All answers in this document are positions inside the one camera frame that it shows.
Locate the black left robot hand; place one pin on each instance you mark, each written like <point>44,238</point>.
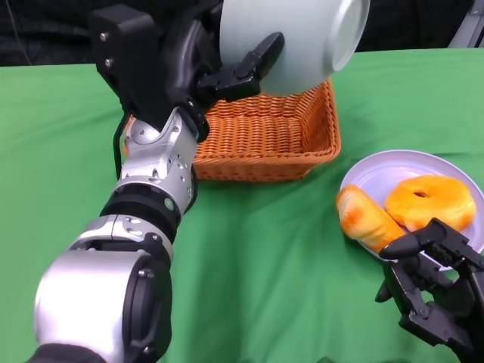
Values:
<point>136,68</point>

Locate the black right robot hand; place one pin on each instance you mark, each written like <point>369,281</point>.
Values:
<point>453,302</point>

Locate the long golden bread loaf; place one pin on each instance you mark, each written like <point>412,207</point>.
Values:
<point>367,219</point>

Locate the grey-green round bowl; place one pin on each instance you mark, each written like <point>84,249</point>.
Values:
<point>295,38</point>

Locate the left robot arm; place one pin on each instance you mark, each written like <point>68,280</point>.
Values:
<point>94,295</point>

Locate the orange wicker basket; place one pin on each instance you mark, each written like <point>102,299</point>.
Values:
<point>264,151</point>

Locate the lavender round plate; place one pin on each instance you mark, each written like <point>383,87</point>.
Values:
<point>378,166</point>

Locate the black backdrop curtain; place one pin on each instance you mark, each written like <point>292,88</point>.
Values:
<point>38,30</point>

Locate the grey metal frame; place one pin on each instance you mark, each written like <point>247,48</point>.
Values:
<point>467,26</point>

